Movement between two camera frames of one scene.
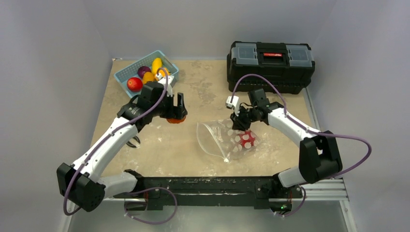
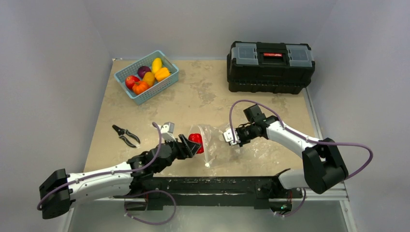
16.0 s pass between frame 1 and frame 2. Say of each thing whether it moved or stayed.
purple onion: stayed
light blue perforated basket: stayed
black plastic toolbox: stayed
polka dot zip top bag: moved
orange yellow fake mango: stayed
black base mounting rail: stayed
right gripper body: moved
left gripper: moved
